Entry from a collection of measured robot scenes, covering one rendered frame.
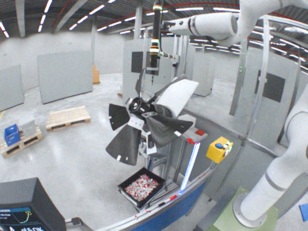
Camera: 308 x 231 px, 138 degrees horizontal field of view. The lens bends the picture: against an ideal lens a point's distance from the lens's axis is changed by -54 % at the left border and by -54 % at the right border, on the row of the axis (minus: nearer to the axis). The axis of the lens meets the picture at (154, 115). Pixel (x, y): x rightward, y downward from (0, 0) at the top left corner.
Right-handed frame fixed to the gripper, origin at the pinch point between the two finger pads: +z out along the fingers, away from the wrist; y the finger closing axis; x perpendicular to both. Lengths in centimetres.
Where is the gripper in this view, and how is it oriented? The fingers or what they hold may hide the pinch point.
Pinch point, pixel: (168, 29)
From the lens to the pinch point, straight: 64.4
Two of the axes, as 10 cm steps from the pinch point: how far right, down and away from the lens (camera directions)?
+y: 8.1, -1.8, 5.5
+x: 0.6, -9.1, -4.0
